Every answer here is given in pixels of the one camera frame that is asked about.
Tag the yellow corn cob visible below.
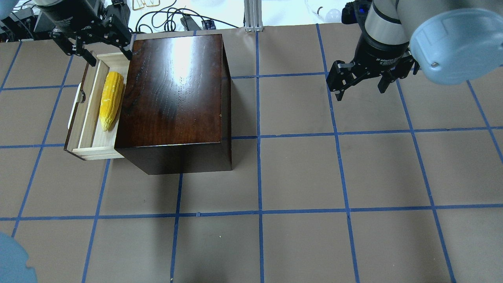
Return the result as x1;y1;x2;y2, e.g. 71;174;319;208
99;71;124;131

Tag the black gripper idle side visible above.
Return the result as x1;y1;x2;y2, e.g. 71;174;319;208
326;33;419;101

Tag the light wooden drawer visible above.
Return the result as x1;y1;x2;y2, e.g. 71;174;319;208
64;52;129;160

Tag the dark wooden cabinet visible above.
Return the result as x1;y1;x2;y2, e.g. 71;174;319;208
114;34;232;175

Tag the gold wire rack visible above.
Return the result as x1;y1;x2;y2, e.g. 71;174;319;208
132;0;160;11

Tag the black gripper corn side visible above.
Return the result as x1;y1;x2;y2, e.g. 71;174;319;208
50;11;132;67

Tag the grey robot arm with corn side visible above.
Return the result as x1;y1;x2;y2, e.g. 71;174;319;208
34;0;132;66

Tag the aluminium frame post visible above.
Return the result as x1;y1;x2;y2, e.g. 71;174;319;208
244;0;264;32

